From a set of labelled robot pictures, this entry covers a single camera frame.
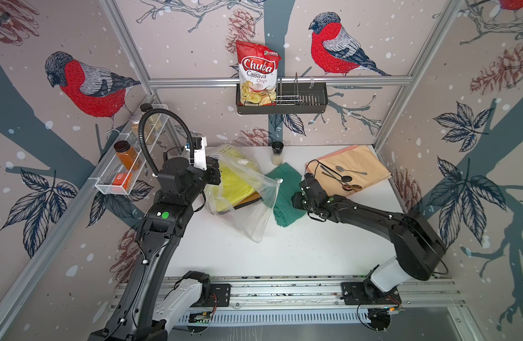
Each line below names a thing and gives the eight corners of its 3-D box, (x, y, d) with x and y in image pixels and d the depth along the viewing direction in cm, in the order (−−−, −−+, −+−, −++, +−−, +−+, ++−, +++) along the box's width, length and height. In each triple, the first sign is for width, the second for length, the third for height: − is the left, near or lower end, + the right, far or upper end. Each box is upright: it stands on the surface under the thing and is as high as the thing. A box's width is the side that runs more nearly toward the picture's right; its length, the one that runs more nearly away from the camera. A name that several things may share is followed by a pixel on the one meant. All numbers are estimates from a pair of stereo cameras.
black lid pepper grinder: (272, 165, 114) (272, 152, 105) (271, 155, 119) (272, 141, 110) (283, 165, 114) (284, 151, 105) (282, 155, 119) (283, 141, 110)
